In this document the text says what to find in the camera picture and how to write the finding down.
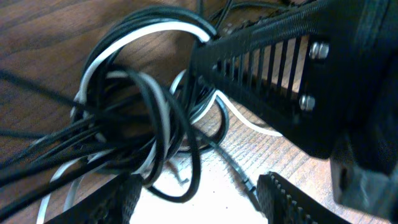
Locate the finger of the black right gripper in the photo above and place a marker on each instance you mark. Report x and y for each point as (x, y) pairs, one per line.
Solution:
(284, 70)
(277, 8)

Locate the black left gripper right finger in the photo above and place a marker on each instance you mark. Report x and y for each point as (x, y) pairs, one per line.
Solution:
(282, 202)

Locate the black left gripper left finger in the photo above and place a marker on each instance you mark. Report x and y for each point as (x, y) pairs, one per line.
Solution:
(113, 203)

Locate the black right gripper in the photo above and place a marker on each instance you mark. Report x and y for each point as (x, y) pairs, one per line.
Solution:
(356, 101)

